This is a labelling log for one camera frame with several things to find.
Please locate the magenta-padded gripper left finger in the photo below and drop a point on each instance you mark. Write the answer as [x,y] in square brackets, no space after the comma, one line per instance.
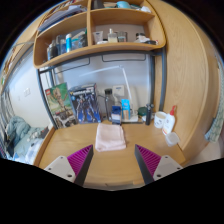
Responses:
[59,165]

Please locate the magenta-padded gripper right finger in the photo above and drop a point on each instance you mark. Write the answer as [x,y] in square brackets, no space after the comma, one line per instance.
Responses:
[166,165]

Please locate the pale pink towel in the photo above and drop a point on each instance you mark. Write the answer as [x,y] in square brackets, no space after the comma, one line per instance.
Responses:
[110,136]

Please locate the clear plastic container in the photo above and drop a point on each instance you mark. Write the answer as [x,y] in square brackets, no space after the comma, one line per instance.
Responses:
[172,139]

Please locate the white bottle with red cap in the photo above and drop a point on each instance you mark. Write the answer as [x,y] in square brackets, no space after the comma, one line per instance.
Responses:
[169,123]

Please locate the white mug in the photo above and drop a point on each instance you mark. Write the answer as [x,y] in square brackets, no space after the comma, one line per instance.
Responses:
[160,120]

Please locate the bed with blue bedding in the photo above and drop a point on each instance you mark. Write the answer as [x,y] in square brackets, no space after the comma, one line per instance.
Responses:
[20,136]

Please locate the black cylindrical bottle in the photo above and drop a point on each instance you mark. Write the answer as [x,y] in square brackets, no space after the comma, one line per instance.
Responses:
[149,115]

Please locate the dark green round container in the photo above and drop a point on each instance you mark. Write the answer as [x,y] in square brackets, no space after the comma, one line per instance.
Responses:
[142,111]

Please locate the green building set box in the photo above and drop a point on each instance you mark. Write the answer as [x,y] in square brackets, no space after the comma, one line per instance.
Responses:
[59,105]

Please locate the green checked hanging cloth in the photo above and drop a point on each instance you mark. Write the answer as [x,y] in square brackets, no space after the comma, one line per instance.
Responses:
[215,128]

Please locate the blue robot model kit box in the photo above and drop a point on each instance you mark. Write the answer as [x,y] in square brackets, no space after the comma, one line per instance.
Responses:
[85,103]

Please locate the light blue carton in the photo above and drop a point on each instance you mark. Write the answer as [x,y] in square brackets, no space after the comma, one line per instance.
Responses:
[125,108]

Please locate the clear bottle with black cap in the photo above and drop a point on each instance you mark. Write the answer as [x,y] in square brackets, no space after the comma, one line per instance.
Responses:
[108,105]

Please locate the white desk lamp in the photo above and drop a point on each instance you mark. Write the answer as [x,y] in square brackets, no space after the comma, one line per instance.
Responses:
[126,83]

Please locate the wooden shelf unit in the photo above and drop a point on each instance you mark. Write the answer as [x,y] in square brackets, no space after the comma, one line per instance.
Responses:
[110,16]

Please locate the white wall switch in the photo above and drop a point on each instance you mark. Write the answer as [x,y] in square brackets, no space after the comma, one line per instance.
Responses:
[27,92]

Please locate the dark grey metal frame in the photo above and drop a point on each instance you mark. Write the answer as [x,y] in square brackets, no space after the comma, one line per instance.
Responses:
[163,83]

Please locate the white wall socket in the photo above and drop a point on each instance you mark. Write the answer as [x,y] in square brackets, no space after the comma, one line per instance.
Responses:
[118,90]

